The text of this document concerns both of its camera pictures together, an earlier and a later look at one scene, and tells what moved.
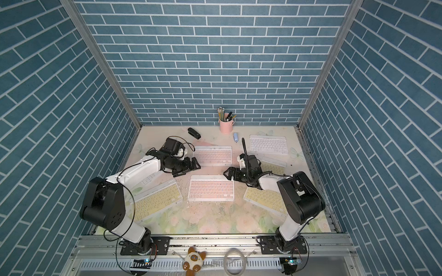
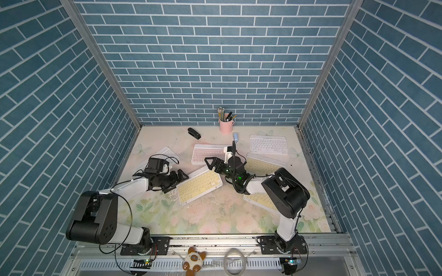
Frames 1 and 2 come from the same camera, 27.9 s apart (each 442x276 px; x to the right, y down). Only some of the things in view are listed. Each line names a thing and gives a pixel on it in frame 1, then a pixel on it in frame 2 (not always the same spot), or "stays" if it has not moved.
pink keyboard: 213,156 stays
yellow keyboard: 271,200 stays
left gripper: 187,167 -> 174,179
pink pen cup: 226,127 stays
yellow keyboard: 156,201 -> 198,184
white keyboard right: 275,144 stays
